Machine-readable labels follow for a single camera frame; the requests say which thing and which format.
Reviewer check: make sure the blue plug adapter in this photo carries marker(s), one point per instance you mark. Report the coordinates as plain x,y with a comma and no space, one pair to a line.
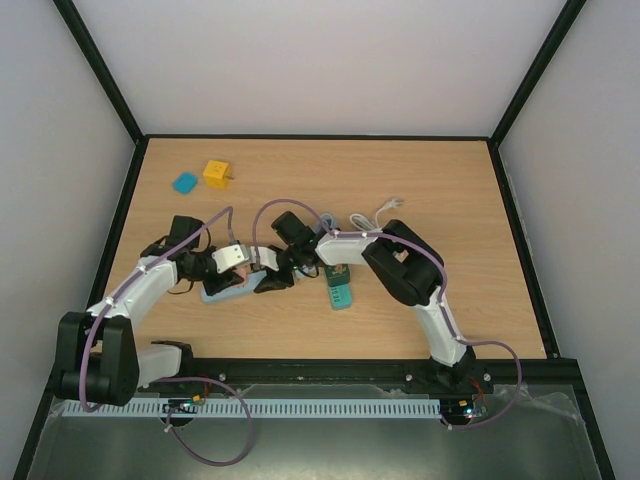
185,183

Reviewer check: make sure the light blue power strip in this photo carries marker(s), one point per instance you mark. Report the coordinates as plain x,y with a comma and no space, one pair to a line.
235,291

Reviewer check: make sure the dark green plug adapter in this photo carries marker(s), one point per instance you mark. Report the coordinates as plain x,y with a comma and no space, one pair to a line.
337,275

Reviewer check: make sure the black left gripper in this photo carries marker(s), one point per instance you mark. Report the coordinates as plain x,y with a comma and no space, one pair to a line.
230,279

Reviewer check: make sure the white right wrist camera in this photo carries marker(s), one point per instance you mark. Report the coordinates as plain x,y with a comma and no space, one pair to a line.
264,257

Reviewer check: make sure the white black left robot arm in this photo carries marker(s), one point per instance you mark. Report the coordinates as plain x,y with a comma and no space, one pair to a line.
96,359

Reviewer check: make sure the pink charger plug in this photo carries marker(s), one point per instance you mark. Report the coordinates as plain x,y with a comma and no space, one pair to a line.
243,274

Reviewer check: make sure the yellow cube socket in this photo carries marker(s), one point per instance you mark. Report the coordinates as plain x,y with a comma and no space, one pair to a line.
218,174

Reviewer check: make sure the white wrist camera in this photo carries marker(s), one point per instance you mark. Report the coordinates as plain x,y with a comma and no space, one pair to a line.
230,257
264,257

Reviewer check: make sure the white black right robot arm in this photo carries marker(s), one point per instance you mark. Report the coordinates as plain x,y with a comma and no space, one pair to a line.
407,267

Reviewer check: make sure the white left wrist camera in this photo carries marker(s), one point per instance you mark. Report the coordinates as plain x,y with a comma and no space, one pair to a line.
230,257

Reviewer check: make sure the slotted grey cable duct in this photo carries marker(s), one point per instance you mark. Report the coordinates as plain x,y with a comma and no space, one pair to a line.
230,408

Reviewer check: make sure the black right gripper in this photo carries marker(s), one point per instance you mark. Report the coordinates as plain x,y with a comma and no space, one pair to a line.
279,275

